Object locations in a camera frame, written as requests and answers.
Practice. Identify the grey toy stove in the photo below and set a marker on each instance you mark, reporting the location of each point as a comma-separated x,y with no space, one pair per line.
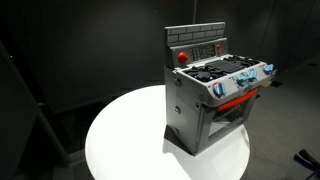
190,102

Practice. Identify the blue stove knob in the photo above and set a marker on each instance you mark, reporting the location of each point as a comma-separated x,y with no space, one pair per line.
242,80
219,89
251,76
268,68

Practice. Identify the blue stove knob middle left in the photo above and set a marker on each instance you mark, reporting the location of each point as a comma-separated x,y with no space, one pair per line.
242,80

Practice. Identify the blue stove knob middle right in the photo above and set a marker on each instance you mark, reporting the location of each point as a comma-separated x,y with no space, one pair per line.
251,76

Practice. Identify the large red round knob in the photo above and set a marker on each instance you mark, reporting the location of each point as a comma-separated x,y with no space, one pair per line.
182,57

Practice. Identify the round white table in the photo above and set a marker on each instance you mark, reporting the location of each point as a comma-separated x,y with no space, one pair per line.
127,141

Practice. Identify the orange oven door handle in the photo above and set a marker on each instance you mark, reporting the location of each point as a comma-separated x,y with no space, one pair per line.
237,101

